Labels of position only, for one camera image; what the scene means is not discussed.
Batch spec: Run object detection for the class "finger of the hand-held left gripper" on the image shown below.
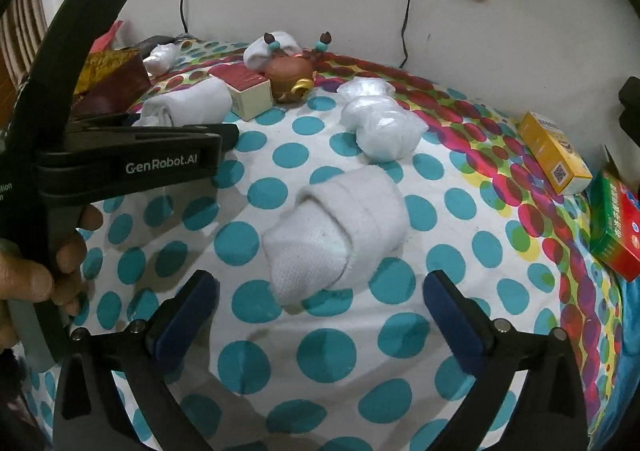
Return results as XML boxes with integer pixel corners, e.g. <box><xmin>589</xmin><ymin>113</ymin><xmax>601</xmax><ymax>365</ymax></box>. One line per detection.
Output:
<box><xmin>129</xmin><ymin>122</ymin><xmax>241</xmax><ymax>152</ymax></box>
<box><xmin>69</xmin><ymin>112</ymin><xmax>146</xmax><ymax>135</ymax></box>

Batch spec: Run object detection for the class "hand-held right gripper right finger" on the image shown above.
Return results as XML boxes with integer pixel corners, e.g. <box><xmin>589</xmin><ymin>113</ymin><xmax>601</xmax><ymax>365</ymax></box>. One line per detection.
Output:
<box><xmin>422</xmin><ymin>270</ymin><xmax>591</xmax><ymax>451</ymax></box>

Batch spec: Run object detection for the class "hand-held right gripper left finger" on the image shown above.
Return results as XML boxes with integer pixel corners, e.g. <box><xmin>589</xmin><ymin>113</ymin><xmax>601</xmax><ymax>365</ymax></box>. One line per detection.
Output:
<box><xmin>52</xmin><ymin>270</ymin><xmax>221</xmax><ymax>451</ymax></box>

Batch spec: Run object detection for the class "gold rectangular tin box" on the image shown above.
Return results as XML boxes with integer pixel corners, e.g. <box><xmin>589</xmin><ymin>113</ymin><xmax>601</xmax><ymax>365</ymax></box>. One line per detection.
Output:
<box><xmin>70</xmin><ymin>58</ymin><xmax>153</xmax><ymax>119</ymax></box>

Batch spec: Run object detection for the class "small red-topped cream box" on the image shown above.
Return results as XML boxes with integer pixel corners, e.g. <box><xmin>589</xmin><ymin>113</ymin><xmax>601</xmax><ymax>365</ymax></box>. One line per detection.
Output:
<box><xmin>209</xmin><ymin>65</ymin><xmax>275</xmax><ymax>122</ymax></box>

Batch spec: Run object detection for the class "white sock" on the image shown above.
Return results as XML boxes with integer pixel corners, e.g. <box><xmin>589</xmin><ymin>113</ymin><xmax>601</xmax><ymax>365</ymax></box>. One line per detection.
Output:
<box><xmin>132</xmin><ymin>80</ymin><xmax>233</xmax><ymax>128</ymax></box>
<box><xmin>336</xmin><ymin>78</ymin><xmax>426</xmax><ymax>162</ymax></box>
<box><xmin>261</xmin><ymin>167</ymin><xmax>407</xmax><ymax>307</ymax></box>

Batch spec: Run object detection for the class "yellow snack packet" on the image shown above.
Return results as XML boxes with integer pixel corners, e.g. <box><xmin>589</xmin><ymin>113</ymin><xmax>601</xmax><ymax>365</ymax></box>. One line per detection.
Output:
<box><xmin>75</xmin><ymin>50</ymin><xmax>138</xmax><ymax>94</ymax></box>

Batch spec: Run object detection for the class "brown toy figure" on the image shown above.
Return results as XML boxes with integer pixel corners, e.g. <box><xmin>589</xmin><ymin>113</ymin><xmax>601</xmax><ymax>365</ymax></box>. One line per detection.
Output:
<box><xmin>262</xmin><ymin>31</ymin><xmax>335</xmax><ymax>104</ymax></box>

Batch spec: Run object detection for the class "white sock ball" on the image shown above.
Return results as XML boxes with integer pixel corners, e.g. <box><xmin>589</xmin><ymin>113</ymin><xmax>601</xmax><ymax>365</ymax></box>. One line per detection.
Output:
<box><xmin>243</xmin><ymin>31</ymin><xmax>301</xmax><ymax>70</ymax></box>

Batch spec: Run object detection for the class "person's left hand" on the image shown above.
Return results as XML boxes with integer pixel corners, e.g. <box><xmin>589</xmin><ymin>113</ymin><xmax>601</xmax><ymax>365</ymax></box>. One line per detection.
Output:
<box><xmin>0</xmin><ymin>205</ymin><xmax>104</xmax><ymax>357</ymax></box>

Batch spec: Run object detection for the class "red bag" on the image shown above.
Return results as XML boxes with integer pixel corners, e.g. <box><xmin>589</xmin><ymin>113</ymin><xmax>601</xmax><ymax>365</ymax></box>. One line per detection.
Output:
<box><xmin>90</xmin><ymin>20</ymin><xmax>125</xmax><ymax>54</ymax></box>

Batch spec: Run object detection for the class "white cloth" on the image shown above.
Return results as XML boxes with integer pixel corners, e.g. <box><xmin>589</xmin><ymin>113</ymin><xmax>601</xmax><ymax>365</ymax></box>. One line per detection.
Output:
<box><xmin>144</xmin><ymin>43</ymin><xmax>181</xmax><ymax>76</ymax></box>

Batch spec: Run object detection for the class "beige striped curtain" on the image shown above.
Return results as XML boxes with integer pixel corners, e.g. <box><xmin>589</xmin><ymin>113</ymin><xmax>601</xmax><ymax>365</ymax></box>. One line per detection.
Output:
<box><xmin>2</xmin><ymin>0</ymin><xmax>66</xmax><ymax>96</ymax></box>

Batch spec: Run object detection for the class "polka dot tablecloth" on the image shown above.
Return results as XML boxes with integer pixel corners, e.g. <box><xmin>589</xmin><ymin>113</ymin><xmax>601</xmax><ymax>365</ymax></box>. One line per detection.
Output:
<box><xmin>20</xmin><ymin>36</ymin><xmax>640</xmax><ymax>451</ymax></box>

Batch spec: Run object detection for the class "blue cloth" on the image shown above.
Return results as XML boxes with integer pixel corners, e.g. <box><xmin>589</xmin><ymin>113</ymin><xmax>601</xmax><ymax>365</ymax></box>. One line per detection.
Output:
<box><xmin>612</xmin><ymin>276</ymin><xmax>640</xmax><ymax>437</ymax></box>

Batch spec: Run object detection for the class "green and red box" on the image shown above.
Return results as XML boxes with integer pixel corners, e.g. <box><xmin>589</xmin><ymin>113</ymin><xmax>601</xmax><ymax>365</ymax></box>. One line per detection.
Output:
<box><xmin>589</xmin><ymin>170</ymin><xmax>640</xmax><ymax>282</ymax></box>

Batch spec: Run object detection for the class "small yellow box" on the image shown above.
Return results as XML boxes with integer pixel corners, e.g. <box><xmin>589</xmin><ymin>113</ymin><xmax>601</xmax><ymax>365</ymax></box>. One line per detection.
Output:
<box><xmin>516</xmin><ymin>111</ymin><xmax>593</xmax><ymax>196</ymax></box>

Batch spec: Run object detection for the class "black charger cable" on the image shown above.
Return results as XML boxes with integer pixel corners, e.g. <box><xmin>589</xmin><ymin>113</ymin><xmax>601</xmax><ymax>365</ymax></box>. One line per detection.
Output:
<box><xmin>400</xmin><ymin>0</ymin><xmax>421</xmax><ymax>72</ymax></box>

